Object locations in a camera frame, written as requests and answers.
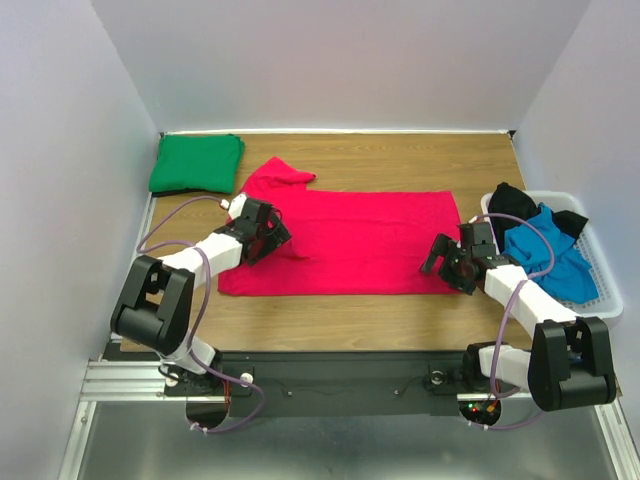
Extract aluminium frame rail left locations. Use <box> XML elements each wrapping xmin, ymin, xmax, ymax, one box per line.
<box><xmin>59</xmin><ymin>194</ymin><xmax>171</xmax><ymax>480</ymax></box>

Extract pink red t shirt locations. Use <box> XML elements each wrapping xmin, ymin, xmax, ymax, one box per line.
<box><xmin>218</xmin><ymin>157</ymin><xmax>460</xmax><ymax>296</ymax></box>

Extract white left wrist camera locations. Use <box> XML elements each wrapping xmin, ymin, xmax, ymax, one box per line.
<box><xmin>219</xmin><ymin>193</ymin><xmax>249</xmax><ymax>220</ymax></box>

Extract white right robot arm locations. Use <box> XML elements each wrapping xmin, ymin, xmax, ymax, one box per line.
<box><xmin>420</xmin><ymin>220</ymin><xmax>617</xmax><ymax>412</ymax></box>

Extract black t shirt in basket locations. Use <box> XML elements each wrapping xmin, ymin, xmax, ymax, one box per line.
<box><xmin>488</xmin><ymin>182</ymin><xmax>588</xmax><ymax>239</ymax></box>

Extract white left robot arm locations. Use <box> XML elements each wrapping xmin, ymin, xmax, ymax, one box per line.
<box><xmin>110</xmin><ymin>194</ymin><xmax>291</xmax><ymax>394</ymax></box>

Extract white plastic laundry basket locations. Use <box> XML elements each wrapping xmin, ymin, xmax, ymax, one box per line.
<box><xmin>481</xmin><ymin>191</ymin><xmax>623</xmax><ymax>319</ymax></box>

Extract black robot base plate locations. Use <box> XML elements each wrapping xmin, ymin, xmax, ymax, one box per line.
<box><xmin>164</xmin><ymin>349</ymin><xmax>521</xmax><ymax>420</ymax></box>

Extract aluminium frame rail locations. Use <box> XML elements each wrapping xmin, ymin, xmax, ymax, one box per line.
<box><xmin>59</xmin><ymin>194</ymin><xmax>171</xmax><ymax>480</ymax></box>
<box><xmin>594</xmin><ymin>399</ymin><xmax>640</xmax><ymax>480</ymax></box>

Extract folded green t shirt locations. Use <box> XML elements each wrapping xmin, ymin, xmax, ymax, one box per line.
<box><xmin>148</xmin><ymin>135</ymin><xmax>245</xmax><ymax>195</ymax></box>

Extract blue t shirt in basket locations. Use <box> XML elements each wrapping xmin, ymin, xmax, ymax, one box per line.
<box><xmin>503</xmin><ymin>203</ymin><xmax>598</xmax><ymax>304</ymax></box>

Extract aluminium frame rail right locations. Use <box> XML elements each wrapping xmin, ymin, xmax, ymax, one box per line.
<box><xmin>594</xmin><ymin>399</ymin><xmax>640</xmax><ymax>480</ymax></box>

